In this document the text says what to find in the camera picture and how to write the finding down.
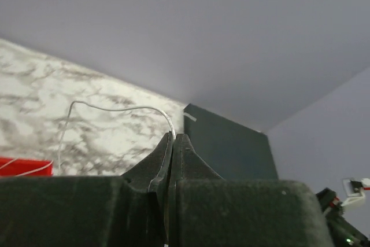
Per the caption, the red plastic bin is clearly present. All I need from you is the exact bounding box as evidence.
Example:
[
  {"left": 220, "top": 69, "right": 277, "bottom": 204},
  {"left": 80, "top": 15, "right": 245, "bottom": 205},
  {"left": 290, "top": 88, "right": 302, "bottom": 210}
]
[{"left": 1, "top": 157, "right": 53, "bottom": 177}]

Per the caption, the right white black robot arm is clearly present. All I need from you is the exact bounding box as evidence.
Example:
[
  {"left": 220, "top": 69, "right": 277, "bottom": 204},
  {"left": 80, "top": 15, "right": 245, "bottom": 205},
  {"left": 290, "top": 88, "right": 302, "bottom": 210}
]
[{"left": 316, "top": 188, "right": 369, "bottom": 247}]

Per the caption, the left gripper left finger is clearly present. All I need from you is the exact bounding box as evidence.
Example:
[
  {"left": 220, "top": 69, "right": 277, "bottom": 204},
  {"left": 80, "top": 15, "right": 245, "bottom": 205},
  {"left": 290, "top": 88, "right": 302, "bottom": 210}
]
[{"left": 1, "top": 133, "right": 173, "bottom": 246}]

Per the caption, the blue network switch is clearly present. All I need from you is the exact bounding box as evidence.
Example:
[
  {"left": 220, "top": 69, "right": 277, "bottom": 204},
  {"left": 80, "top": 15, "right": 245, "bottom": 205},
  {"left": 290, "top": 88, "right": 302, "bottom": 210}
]
[{"left": 183, "top": 104, "right": 278, "bottom": 180}]

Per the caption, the thin white cable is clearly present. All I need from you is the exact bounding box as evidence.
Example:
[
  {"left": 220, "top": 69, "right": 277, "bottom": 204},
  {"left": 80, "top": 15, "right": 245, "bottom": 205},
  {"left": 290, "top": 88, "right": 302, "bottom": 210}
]
[{"left": 0, "top": 101, "right": 177, "bottom": 178}]

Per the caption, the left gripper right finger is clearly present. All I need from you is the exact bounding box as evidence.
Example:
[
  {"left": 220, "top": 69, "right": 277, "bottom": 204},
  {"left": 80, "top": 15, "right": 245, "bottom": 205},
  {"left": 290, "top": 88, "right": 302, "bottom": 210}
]
[{"left": 170, "top": 134, "right": 333, "bottom": 246}]

